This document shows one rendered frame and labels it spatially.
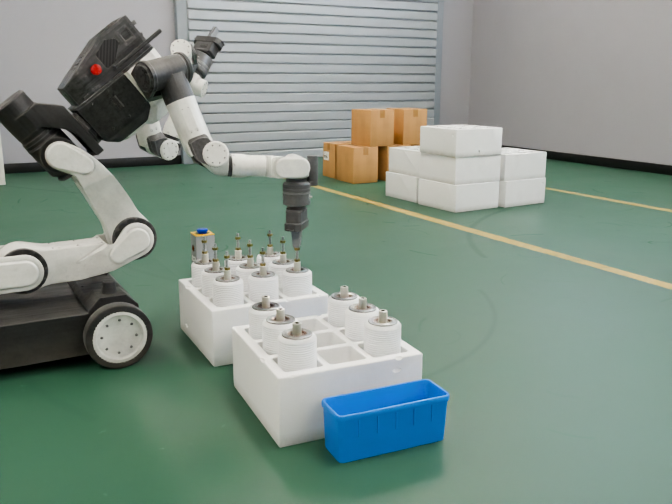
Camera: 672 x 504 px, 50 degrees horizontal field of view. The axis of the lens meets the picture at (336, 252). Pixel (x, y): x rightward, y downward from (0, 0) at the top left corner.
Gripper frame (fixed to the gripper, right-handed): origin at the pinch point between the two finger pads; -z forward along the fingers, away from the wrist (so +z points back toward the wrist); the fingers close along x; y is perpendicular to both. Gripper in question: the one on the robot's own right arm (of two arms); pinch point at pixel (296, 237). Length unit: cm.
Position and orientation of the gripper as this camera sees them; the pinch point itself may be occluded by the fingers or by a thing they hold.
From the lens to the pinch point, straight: 230.6
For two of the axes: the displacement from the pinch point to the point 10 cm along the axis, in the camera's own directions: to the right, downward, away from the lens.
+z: 0.1, -9.7, -2.4
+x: -2.3, 2.3, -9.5
